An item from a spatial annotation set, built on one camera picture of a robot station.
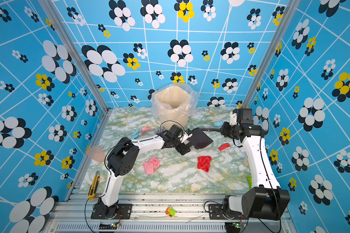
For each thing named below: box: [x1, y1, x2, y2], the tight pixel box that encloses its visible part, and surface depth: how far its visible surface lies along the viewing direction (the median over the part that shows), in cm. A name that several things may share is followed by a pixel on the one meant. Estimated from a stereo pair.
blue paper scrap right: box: [213, 121, 224, 127], surface depth 112 cm
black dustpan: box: [187, 127, 222, 150], surface depth 102 cm
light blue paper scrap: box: [130, 129, 140, 140], surface depth 107 cm
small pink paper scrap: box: [140, 126, 152, 134], surface depth 108 cm
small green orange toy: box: [165, 206, 177, 217], surface depth 74 cm
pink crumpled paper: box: [142, 156, 160, 175], surface depth 90 cm
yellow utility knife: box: [88, 170, 101, 200], surface depth 83 cm
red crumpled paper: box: [197, 155, 212, 173], surface depth 91 cm
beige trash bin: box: [154, 85, 192, 130], surface depth 92 cm
